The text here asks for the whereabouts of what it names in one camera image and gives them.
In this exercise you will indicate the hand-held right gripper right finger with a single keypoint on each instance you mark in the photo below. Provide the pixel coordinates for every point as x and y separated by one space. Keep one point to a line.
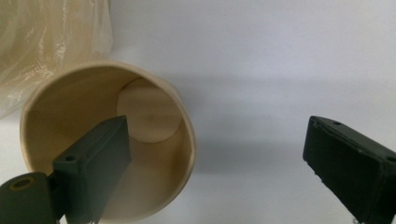
351 168

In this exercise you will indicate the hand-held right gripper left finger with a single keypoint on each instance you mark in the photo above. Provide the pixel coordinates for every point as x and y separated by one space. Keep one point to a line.
93 165

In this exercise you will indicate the beige paper cup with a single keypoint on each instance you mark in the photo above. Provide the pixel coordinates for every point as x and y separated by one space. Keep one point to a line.
65 105

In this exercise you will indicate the clear plastic bag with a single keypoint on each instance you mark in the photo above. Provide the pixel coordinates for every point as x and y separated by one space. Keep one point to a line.
40 40

